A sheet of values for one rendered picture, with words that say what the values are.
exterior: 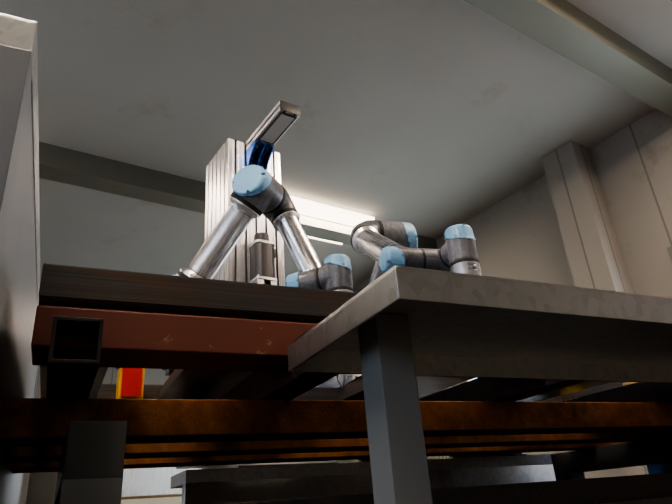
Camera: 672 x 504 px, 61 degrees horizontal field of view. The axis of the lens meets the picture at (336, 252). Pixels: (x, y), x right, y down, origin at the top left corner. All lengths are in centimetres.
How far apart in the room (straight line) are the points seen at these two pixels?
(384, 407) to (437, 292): 14
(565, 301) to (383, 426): 21
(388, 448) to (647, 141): 466
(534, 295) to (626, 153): 460
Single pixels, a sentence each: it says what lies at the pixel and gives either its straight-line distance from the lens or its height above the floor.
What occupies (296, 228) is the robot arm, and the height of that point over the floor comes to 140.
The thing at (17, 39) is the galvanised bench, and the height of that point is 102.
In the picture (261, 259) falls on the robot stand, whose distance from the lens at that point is 216.
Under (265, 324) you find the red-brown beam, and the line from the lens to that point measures 77.
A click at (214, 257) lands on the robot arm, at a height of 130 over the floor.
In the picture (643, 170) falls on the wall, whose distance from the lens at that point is 503.
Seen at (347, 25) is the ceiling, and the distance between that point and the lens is 367.
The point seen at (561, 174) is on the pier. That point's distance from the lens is 511.
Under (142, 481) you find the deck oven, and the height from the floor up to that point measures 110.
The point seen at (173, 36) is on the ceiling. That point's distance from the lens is 375.
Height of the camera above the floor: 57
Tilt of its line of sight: 24 degrees up
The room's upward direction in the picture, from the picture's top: 5 degrees counter-clockwise
